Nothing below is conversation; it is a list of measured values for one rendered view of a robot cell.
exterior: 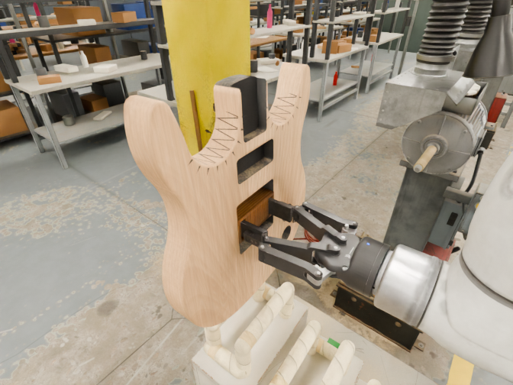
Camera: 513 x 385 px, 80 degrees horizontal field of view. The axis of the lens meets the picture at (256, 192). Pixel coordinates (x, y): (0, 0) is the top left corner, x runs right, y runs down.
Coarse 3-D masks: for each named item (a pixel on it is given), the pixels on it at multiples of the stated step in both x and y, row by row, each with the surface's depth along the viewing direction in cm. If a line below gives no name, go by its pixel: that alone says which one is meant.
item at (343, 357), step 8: (344, 344) 67; (352, 344) 67; (336, 352) 67; (344, 352) 65; (352, 352) 66; (336, 360) 64; (344, 360) 64; (328, 368) 63; (336, 368) 62; (344, 368) 63; (328, 376) 61; (336, 376) 61; (320, 384) 61; (328, 384) 60; (336, 384) 60
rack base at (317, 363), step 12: (312, 360) 75; (324, 360) 75; (360, 360) 75; (300, 372) 72; (312, 372) 72; (324, 372) 72; (348, 372) 72; (300, 384) 70; (312, 384) 70; (348, 384) 70
